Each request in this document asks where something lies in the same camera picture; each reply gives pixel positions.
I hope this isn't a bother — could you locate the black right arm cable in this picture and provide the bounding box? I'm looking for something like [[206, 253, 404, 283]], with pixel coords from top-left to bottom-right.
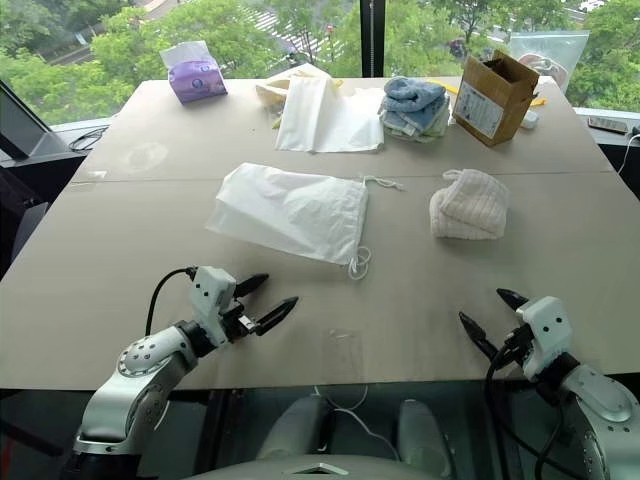
[[483, 327, 569, 480]]

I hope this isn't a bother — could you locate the grey rounded robot leg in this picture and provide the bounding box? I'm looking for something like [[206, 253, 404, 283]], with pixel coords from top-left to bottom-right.
[[396, 398, 453, 467], [255, 395, 333, 462]]

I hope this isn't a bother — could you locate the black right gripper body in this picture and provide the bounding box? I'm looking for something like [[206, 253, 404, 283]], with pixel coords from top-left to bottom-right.
[[493, 324, 536, 369]]

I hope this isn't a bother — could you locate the stack of blue towels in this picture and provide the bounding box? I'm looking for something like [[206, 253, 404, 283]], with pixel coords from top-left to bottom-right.
[[377, 75, 452, 143]]

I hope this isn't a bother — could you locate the cream folded towel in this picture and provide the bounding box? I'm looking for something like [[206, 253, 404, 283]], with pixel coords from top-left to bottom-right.
[[428, 168, 512, 241]]

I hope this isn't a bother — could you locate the clear plastic zip bag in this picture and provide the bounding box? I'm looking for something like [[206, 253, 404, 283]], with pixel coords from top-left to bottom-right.
[[506, 30, 592, 97]]

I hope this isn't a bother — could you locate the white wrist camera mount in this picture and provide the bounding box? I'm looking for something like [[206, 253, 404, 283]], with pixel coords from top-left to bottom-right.
[[188, 266, 238, 347], [515, 295, 572, 379]]

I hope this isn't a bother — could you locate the dark window frame post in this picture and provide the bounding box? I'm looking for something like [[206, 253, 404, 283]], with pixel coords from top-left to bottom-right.
[[360, 0, 387, 79]]

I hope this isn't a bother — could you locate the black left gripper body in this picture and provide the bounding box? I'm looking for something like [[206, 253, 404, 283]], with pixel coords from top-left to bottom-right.
[[220, 298, 259, 344]]

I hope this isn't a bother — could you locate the white drawstring bag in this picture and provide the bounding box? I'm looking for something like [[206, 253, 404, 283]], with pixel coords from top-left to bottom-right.
[[204, 161, 407, 282]]

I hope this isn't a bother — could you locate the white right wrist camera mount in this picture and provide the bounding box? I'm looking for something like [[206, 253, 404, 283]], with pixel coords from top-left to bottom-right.
[[515, 295, 572, 379]]

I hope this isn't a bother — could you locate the purple tissue pack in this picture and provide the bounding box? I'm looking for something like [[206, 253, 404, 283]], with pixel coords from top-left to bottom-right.
[[159, 40, 229, 105]]

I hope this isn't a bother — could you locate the thin white cable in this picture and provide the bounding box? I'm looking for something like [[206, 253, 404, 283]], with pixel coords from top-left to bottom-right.
[[616, 125, 640, 177]]

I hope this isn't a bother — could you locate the smartphone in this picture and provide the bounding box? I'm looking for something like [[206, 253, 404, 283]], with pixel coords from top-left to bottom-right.
[[586, 115, 629, 135]]

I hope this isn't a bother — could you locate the dark monitor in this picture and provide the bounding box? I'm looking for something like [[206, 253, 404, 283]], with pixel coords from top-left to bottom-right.
[[0, 78, 67, 162]]

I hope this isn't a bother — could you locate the brown cardboard box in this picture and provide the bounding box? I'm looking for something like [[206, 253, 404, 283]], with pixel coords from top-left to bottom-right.
[[451, 49, 542, 148]]

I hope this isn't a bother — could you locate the grey robot torso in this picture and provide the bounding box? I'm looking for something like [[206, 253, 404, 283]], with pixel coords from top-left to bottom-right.
[[187, 450, 454, 480]]

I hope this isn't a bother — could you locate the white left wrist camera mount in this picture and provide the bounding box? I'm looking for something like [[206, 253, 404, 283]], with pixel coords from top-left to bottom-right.
[[188, 266, 238, 347]]

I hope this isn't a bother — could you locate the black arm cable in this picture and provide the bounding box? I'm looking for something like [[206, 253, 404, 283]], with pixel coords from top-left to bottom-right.
[[483, 327, 569, 480], [144, 267, 199, 337]]

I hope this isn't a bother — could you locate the stack of white bags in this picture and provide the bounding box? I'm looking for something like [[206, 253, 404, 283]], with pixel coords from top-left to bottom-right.
[[273, 74, 387, 155]]

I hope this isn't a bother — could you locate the thin black cable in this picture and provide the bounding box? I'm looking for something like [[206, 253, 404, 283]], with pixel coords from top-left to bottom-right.
[[68, 126, 110, 152]]

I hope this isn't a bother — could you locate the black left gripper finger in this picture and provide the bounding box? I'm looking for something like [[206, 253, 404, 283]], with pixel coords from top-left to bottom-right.
[[251, 296, 301, 338], [234, 272, 271, 302]]

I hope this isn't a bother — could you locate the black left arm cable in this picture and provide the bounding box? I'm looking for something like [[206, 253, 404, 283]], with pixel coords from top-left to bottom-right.
[[144, 267, 199, 337]]

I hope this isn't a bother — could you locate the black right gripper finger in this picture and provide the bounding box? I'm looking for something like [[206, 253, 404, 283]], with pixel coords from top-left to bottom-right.
[[458, 311, 499, 360], [495, 287, 530, 314]]

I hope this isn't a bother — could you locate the white cable under table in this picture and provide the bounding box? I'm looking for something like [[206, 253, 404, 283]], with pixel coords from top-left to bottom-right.
[[311, 383, 402, 462]]

